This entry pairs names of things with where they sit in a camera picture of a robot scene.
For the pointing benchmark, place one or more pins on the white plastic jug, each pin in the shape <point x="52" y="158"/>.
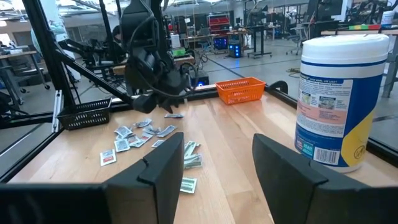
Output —
<point x="175" y="40"/>

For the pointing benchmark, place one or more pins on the green striped adhesive bandage packet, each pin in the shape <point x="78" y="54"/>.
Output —
<point x="189" y="147"/>
<point x="192" y="161"/>
<point x="188" y="185"/>

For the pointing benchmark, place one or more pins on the grey office desk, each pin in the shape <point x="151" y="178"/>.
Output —
<point x="18" y="55"/>

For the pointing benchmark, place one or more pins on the small red print packet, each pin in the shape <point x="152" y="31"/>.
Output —
<point x="145" y="137"/>
<point x="133" y="140"/>
<point x="108" y="157"/>

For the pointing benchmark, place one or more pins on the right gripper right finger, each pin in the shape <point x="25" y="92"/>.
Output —
<point x="311" y="202"/>

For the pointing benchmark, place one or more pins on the small white printed packet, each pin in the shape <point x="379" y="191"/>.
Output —
<point x="173" y="115"/>
<point x="143" y="123"/>
<point x="166" y="131"/>
<point x="157" y="143"/>
<point x="151" y="130"/>
<point x="123" y="131"/>
<point x="122" y="145"/>

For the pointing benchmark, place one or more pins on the small black LED box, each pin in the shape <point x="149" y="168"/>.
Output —
<point x="199" y="79"/>

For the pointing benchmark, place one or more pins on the black plastic mesh basket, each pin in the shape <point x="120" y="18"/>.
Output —
<point x="84" y="116"/>

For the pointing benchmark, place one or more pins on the silver metal bracket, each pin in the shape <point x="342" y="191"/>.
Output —
<point x="57" y="109"/>

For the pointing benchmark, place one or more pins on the black lit computer tower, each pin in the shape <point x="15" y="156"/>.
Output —
<point x="235" y="49"/>
<point x="220" y="43"/>

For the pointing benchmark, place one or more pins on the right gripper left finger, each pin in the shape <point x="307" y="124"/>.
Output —
<point x="140" y="193"/>

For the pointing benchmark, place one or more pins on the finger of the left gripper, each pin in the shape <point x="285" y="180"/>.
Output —
<point x="145" y="104"/>
<point x="166" y="104"/>

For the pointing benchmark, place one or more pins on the wooden side table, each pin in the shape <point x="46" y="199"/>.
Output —
<point x="183" y="59"/>

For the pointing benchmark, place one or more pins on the black standing desk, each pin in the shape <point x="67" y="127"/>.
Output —
<point x="258" y="43"/>

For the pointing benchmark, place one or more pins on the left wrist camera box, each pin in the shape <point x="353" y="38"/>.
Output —
<point x="146" y="60"/>

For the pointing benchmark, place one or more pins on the person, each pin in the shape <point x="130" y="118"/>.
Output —
<point x="57" y="29"/>

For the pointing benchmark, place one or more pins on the orange plastic mesh basket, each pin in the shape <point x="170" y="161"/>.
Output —
<point x="241" y="91"/>

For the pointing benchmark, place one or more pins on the grey office chair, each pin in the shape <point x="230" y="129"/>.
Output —
<point x="295" y="39"/>

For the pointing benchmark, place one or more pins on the white wipes canister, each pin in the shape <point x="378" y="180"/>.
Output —
<point x="342" y="93"/>

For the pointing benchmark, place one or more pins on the red storage rack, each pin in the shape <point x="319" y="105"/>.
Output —
<point x="219" y="23"/>

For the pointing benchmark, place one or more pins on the green plastic box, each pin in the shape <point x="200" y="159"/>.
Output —
<point x="178" y="52"/>

